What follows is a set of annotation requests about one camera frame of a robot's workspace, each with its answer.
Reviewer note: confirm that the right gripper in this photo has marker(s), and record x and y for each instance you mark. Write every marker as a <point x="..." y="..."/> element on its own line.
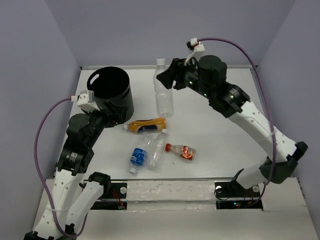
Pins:
<point x="177" y="70"/>

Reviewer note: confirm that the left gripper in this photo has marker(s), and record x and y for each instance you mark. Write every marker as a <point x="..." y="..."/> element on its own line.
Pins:
<point x="118" y="115"/>

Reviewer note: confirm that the large clear plastic bottle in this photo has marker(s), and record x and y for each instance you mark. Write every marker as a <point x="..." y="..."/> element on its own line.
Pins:
<point x="163" y="96"/>

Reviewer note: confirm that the orange juice bottle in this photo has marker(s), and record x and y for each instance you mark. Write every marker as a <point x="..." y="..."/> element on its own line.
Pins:
<point x="139" y="126"/>

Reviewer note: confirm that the blue label clear bottle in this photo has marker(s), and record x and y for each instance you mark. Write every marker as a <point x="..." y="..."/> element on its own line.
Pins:
<point x="140" y="153"/>

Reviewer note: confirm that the clear bottle white cap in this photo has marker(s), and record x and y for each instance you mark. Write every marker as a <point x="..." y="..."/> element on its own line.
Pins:
<point x="157" y="149"/>

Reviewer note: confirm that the red cap bottle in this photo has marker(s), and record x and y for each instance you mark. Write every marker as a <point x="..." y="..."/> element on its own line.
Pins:
<point x="182" y="151"/>

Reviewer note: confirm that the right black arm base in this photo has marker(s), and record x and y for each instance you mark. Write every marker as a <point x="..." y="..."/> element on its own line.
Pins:
<point x="228" y="198"/>

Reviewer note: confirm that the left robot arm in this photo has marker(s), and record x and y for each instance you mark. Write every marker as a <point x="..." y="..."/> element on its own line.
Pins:
<point x="64" y="217"/>

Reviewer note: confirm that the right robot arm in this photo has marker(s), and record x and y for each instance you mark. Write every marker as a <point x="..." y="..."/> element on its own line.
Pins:
<point x="282" y="152"/>

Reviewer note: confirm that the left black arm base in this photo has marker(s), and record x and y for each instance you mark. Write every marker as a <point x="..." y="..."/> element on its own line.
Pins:
<point x="115" y="199"/>

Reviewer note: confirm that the black plastic bin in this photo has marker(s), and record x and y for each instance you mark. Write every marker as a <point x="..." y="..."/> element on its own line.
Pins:
<point x="111" y="84"/>

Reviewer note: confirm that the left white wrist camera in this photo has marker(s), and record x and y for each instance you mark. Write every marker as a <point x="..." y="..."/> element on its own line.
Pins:
<point x="86" y="101"/>

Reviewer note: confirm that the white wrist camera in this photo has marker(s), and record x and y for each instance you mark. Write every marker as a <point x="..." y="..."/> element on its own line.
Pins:
<point x="196" y="50"/>
<point x="86" y="101"/>

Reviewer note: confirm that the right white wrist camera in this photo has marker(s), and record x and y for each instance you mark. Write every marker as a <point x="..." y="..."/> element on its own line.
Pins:
<point x="196" y="50"/>

